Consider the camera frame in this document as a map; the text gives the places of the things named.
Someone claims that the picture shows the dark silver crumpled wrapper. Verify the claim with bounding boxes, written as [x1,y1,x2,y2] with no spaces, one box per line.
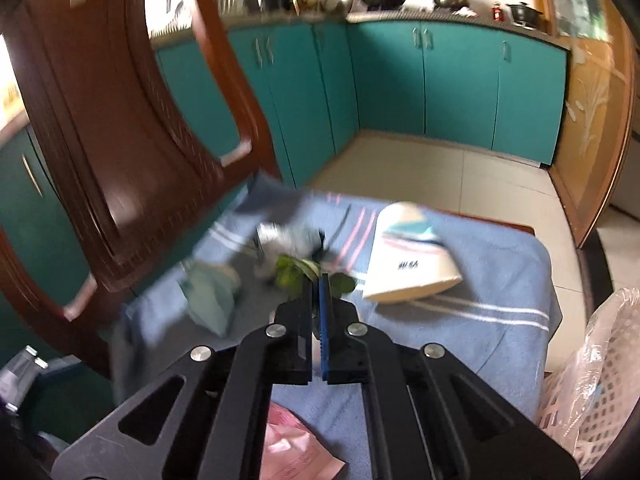
[255,222,326,266]

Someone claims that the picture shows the white paper cup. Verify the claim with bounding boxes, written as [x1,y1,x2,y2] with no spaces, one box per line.
[362,201,462,305]

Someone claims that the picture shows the carved wooden chair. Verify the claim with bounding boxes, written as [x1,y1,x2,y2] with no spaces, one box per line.
[0,0,538,381]

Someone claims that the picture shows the white plastic lattice basket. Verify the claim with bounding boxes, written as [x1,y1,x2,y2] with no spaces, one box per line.
[537,287,640,476]

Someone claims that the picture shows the green leaves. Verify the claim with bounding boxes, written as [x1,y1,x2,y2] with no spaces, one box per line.
[272,255,357,296]

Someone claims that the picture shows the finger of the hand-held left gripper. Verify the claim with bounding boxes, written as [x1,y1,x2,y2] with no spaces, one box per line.
[0,345,48,411]

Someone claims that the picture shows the brown wooden chair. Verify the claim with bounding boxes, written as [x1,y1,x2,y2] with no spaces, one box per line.
[0,20,361,341]

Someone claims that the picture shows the teal kitchen cabinet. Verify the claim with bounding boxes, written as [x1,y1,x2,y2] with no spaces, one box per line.
[347,17,571,166]

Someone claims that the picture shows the clear plastic liner bag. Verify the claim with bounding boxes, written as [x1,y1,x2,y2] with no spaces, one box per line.
[540,287,640,461]

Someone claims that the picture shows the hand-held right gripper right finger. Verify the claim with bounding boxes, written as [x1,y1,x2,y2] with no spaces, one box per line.
[320,274,583,480]

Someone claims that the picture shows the black lidded pot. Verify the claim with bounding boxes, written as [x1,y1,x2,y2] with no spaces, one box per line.
[506,2,543,28]

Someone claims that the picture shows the pink plastic bag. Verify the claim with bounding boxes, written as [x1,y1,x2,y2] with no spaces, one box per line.
[264,402,346,480]

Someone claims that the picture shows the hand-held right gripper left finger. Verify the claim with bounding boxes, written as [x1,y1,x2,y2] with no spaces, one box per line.
[52,280,316,480]

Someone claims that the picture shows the blue striped seat cushion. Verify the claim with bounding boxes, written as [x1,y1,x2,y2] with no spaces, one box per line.
[110,175,563,431]

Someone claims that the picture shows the wooden framed glass door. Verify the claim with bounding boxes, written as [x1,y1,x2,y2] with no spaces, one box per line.
[530,0,640,251]

